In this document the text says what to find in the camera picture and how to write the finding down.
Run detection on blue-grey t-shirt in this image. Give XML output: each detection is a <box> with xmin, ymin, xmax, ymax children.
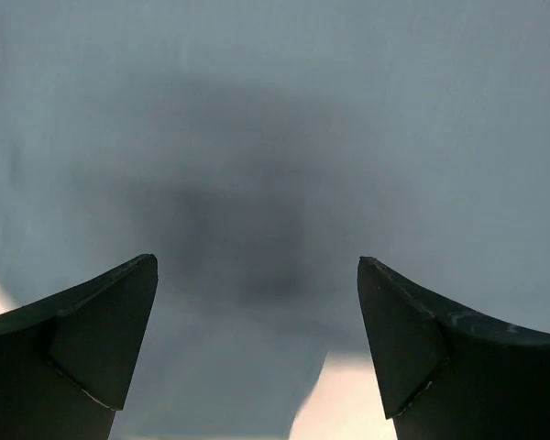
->
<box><xmin>0</xmin><ymin>1</ymin><xmax>550</xmax><ymax>439</ymax></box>

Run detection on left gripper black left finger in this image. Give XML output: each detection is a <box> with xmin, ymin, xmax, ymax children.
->
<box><xmin>0</xmin><ymin>254</ymin><xmax>158</xmax><ymax>440</ymax></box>

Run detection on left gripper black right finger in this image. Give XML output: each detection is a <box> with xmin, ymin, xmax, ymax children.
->
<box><xmin>357</xmin><ymin>257</ymin><xmax>550</xmax><ymax>440</ymax></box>

